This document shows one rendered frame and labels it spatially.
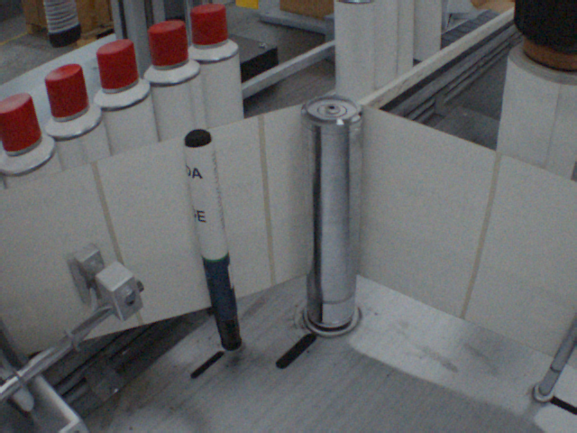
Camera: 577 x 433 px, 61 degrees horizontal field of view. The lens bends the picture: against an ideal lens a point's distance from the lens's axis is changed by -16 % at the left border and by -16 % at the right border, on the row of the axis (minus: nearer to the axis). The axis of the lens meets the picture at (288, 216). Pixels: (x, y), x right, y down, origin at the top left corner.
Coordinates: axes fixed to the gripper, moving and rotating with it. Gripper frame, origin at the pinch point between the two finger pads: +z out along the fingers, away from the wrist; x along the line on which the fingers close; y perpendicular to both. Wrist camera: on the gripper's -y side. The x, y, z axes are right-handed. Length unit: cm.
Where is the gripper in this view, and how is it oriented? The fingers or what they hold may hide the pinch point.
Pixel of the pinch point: (443, 22)
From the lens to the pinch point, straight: 97.6
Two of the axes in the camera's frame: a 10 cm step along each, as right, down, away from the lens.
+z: -2.8, 9.3, 2.5
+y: 7.7, 3.7, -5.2
